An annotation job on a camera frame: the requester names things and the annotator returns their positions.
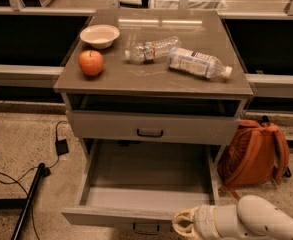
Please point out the black power adapter with cable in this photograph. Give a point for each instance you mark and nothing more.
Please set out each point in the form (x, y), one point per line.
(61, 148)

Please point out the orange backpack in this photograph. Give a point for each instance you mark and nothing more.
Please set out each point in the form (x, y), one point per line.
(257, 153)

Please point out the black metal stand leg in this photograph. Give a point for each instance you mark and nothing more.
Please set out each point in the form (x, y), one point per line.
(24, 205)

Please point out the white bowl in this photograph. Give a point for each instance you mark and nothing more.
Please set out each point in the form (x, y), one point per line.
(100, 36)

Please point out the red apple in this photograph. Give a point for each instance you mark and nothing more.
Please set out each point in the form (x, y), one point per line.
(91, 62)

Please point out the grey drawer cabinet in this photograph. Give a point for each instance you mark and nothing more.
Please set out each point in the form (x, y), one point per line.
(152, 87)

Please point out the white labelled plastic bottle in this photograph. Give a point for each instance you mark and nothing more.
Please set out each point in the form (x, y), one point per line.
(198, 64)

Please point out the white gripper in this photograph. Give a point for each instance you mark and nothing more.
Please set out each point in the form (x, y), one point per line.
(206, 221)

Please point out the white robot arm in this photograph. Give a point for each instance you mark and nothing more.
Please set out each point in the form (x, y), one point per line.
(252, 218)

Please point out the grey drawer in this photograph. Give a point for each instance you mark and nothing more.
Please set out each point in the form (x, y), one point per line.
(153, 127)
(140, 186)

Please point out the clear crushed water bottle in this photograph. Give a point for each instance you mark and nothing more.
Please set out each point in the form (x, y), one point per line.
(150, 50)

